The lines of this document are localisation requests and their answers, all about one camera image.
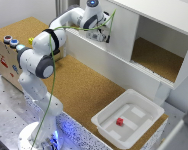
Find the blue button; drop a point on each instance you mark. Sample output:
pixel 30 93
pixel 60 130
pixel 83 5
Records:
pixel 14 42

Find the white sliding door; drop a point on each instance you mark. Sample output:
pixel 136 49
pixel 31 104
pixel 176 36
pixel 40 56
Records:
pixel 124 30

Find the yellow block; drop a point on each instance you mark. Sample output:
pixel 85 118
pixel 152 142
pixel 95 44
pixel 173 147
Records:
pixel 30 40

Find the green button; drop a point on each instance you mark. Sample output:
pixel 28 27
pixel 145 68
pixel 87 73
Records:
pixel 20 47

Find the pink block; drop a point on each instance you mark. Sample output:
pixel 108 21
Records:
pixel 120 121

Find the red button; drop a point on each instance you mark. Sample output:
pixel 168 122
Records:
pixel 7 38

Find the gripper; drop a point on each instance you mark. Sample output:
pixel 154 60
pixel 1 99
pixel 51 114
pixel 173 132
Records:
pixel 96 35

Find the white plastic box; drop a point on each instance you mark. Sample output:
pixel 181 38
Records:
pixel 130 116

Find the white cabinet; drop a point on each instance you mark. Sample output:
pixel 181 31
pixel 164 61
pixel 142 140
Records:
pixel 127 75

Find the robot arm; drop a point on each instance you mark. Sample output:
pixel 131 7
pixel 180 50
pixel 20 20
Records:
pixel 35 61

